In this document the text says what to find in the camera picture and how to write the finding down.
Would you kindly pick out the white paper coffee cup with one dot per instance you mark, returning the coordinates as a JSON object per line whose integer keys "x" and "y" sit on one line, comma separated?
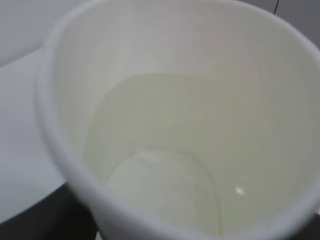
{"x": 183, "y": 119}

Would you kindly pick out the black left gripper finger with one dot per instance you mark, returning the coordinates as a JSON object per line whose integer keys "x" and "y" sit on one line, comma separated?
{"x": 59, "y": 216}

